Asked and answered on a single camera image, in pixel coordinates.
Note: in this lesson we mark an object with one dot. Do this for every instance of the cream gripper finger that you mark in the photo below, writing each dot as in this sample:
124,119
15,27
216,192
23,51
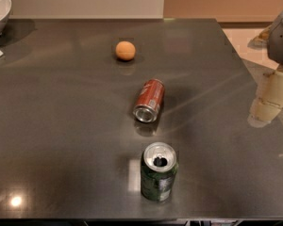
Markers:
269,98

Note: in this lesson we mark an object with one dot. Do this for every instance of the red coke can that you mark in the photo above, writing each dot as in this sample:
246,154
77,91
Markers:
149,102

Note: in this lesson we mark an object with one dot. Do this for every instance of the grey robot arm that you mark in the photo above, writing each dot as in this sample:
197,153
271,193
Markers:
275,40

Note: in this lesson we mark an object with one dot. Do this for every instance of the green soda can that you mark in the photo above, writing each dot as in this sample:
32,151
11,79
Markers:
158,171

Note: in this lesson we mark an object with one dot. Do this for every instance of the orange fruit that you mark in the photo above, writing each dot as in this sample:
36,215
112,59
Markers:
125,50

